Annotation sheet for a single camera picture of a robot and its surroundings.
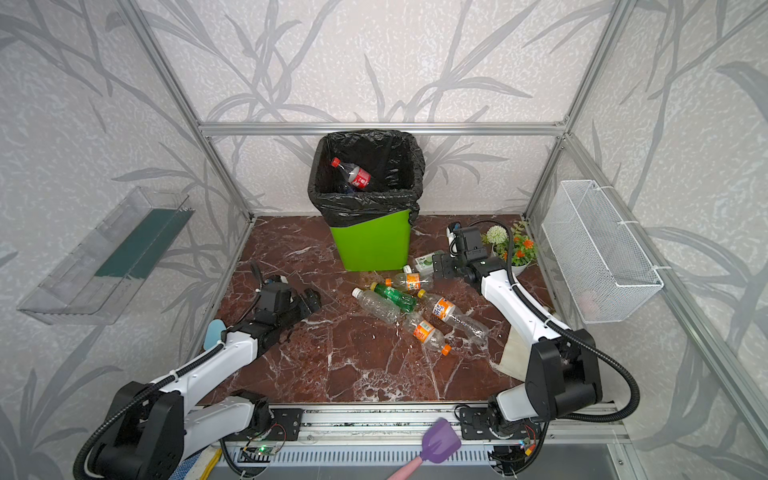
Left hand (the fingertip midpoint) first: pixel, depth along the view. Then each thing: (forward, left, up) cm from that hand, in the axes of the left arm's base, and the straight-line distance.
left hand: (314, 291), depth 89 cm
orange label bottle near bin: (+6, -29, -4) cm, 30 cm away
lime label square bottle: (+14, -34, -5) cm, 37 cm away
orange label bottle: (-12, -34, -4) cm, 36 cm away
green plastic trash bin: (+12, -18, +7) cm, 23 cm away
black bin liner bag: (+38, -23, +20) cm, 49 cm away
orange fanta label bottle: (-8, -46, -6) cm, 47 cm away
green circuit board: (-39, +6, -8) cm, 40 cm away
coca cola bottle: (+33, -11, +17) cm, 38 cm away
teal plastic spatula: (-10, +31, -10) cm, 34 cm away
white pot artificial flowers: (+10, -63, +9) cm, 65 cm away
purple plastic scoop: (-37, -36, -6) cm, 52 cm away
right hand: (+9, -41, +8) cm, 43 cm away
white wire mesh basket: (-5, -68, +27) cm, 74 cm away
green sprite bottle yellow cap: (-2, -27, -2) cm, 28 cm away
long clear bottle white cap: (-3, -19, -3) cm, 20 cm away
